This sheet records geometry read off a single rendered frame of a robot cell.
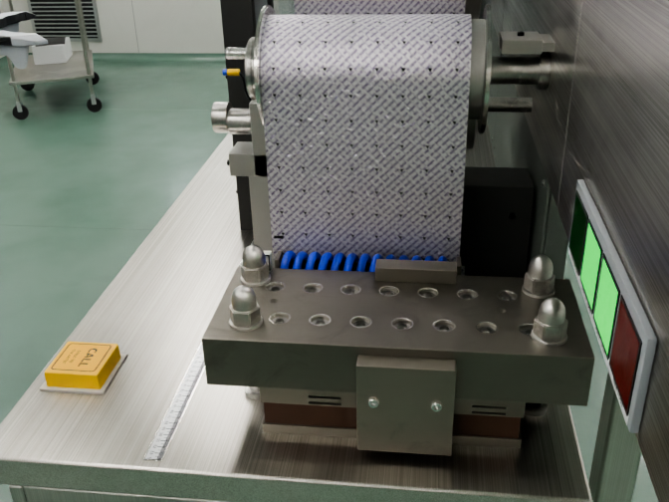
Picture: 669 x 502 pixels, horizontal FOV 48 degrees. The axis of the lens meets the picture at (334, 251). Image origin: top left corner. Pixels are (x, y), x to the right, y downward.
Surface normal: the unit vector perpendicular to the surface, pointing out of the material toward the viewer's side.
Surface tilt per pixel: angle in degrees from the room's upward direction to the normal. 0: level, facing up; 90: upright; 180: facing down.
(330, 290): 0
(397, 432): 90
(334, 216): 90
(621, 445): 90
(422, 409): 90
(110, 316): 0
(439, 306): 0
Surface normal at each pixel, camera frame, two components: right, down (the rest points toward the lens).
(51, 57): 0.15, 0.44
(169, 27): -0.12, 0.45
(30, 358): -0.03, -0.89
